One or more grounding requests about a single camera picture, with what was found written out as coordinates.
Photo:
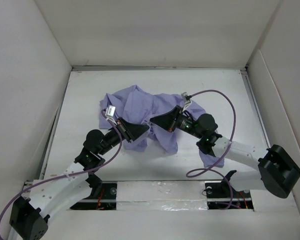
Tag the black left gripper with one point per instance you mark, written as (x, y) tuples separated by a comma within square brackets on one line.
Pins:
[(130, 131)]

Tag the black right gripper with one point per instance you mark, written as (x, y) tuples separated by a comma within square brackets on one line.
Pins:
[(167, 120)]

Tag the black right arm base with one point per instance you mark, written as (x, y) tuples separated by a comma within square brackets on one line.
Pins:
[(220, 195)]

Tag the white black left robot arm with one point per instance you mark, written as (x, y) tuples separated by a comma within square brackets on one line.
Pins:
[(31, 217)]

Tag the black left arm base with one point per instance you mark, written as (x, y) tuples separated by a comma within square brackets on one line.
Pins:
[(105, 200)]

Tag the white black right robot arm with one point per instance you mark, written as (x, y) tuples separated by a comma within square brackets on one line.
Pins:
[(272, 168)]

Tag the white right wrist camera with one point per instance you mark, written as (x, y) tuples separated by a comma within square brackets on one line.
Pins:
[(186, 100)]

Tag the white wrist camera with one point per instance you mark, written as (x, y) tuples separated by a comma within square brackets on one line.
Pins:
[(186, 100), (110, 111)]

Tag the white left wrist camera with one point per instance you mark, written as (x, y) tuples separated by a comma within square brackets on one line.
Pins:
[(110, 111)]

